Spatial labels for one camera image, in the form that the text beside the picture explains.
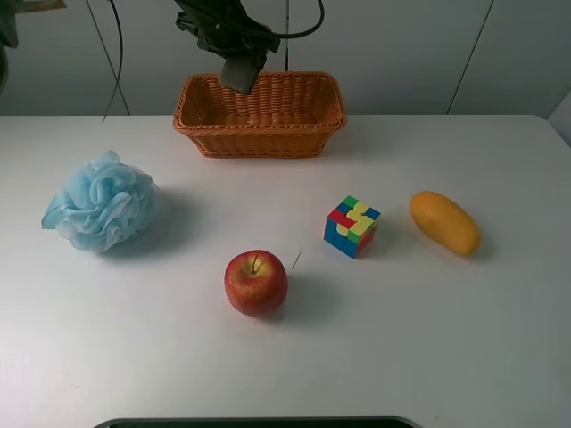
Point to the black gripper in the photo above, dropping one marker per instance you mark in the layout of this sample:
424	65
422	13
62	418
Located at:
225	28

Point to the orange wicker basket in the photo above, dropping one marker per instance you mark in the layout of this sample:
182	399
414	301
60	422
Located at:
290	114

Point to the red apple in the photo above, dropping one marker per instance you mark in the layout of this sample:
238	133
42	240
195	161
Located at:
256	283

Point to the light blue bath loofah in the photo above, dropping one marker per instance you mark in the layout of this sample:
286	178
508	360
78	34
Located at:
103	203

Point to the colourful puzzle cube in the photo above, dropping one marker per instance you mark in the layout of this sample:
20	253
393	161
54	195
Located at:
351	226

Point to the dark equipment at left edge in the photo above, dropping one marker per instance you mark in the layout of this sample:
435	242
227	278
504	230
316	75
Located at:
9	36

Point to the yellow mango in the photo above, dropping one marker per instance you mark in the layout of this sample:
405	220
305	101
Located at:
445	222

